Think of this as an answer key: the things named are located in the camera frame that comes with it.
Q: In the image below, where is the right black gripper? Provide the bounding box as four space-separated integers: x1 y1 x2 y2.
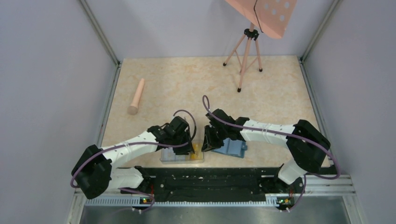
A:
202 124 228 152

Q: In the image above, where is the blue card holder wallet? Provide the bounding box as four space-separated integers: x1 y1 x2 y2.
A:
212 138 248 158

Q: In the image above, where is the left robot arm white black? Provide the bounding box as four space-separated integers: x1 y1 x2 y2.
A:
70 116 191 199

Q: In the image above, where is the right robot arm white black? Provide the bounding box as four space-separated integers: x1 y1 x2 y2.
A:
205 109 331 192

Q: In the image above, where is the clear acrylic card stand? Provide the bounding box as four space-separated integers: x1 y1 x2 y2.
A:
160 140 204 164

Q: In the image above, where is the pink tripod stand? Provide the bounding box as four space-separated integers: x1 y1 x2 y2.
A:
222 22 263 93

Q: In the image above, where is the pink perforated board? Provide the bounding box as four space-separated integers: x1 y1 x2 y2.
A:
226 0 297 39

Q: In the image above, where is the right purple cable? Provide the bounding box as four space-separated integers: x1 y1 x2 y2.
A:
202 95 341 211

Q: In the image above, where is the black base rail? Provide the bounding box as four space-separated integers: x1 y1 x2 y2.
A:
135 166 304 203

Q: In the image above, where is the pink cylindrical handle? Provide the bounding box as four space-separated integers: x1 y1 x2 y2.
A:
127 78 145 115

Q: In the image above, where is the aluminium slotted rail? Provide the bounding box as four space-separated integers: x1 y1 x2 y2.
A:
85 196 291 207

